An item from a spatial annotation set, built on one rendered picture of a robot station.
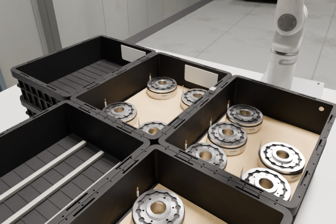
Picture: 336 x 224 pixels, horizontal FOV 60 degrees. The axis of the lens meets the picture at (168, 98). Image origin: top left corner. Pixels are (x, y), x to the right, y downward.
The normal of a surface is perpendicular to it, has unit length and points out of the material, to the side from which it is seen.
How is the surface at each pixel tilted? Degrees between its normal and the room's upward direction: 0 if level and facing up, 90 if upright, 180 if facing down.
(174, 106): 0
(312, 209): 0
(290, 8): 88
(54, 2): 90
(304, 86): 2
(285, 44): 19
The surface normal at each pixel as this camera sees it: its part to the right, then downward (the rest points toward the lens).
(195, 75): -0.59, 0.43
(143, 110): 0.00, -0.85
